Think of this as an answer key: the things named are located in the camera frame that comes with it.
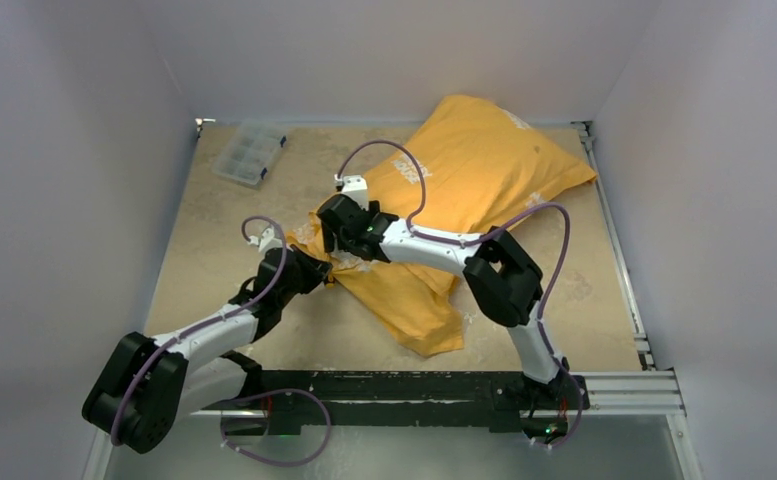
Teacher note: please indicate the clear plastic organizer box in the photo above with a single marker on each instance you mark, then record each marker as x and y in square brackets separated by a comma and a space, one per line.
[251, 153]

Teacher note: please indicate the aluminium frame profile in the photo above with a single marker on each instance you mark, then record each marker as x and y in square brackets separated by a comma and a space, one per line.
[331, 331]

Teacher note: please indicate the orange Mickey Mouse pillowcase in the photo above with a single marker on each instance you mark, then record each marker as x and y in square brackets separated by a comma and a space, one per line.
[478, 165]

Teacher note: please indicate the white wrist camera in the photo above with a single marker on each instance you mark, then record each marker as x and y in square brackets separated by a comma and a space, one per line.
[355, 187]
[269, 239]

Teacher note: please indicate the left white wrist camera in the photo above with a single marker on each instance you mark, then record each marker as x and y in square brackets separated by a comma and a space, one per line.
[269, 239]

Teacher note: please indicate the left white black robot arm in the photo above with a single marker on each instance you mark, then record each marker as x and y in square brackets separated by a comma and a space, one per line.
[149, 383]

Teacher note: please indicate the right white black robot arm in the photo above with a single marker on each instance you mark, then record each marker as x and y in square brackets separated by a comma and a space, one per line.
[504, 280]

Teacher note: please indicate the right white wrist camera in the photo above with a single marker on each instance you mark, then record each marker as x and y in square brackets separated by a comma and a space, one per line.
[355, 187]

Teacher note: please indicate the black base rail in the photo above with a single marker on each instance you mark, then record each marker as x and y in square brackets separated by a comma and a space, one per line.
[499, 401]

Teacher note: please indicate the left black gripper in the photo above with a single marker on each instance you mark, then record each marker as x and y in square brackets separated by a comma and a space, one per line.
[315, 269]

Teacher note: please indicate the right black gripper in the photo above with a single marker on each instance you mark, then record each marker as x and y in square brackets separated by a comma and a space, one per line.
[333, 225]

